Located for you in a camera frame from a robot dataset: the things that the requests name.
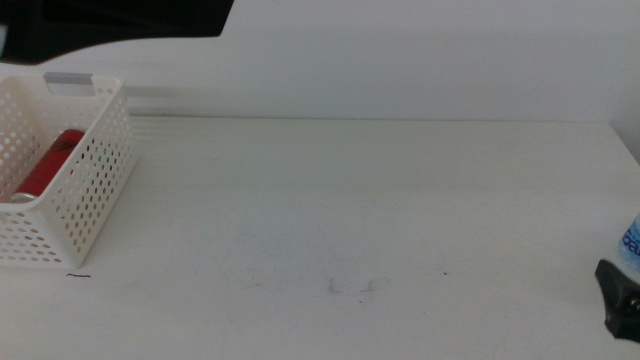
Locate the clear water bottle blue label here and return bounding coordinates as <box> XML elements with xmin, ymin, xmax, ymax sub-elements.
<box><xmin>618</xmin><ymin>214</ymin><xmax>640</xmax><ymax>274</ymax></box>

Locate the red cola can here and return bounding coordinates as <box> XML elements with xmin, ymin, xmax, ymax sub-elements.
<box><xmin>10</xmin><ymin>128</ymin><xmax>87</xmax><ymax>204</ymax></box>

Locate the white perforated plastic basket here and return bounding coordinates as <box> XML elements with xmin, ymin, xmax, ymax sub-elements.
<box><xmin>0</xmin><ymin>72</ymin><xmax>139</xmax><ymax>270</ymax></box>

